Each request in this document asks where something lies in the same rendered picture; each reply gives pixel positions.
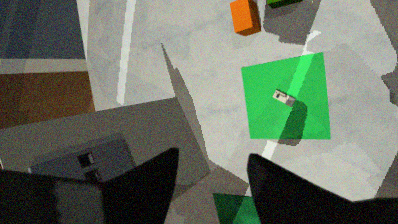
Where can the small green block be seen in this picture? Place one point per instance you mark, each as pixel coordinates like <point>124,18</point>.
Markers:
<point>278,3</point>

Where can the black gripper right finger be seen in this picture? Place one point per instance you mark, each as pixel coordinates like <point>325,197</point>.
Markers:
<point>282,197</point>

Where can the green flat square patch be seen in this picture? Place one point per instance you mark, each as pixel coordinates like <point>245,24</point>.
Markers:
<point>235,209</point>

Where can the green square marking on table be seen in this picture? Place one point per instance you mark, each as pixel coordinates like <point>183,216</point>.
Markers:
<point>302,77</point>

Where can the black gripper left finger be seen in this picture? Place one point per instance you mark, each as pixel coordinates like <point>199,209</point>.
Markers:
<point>140,196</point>

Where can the orange rectangular block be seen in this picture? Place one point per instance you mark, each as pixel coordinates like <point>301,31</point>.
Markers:
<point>245,17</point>

